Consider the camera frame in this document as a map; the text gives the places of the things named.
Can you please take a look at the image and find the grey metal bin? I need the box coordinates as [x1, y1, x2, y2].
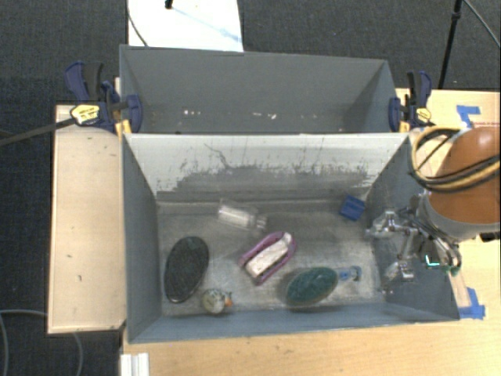
[117, 44, 461, 345]

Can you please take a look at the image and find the black oval disc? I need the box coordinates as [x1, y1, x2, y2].
[163, 235, 211, 305]

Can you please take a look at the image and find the small clear blue-label bottle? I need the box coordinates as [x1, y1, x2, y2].
[335, 265, 363, 283]

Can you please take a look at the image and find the purple and white brush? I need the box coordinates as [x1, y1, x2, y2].
[237, 230, 298, 287]

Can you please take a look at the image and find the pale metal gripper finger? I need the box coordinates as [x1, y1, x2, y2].
[377, 259, 416, 295]
[364, 209, 416, 243]

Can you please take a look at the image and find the pale wood board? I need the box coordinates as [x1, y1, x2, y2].
[46, 103, 127, 334]

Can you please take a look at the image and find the clear glass jar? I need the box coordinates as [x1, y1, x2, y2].
[216, 199, 269, 233]

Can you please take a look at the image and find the small blue block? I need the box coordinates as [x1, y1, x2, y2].
[338, 193, 367, 222]

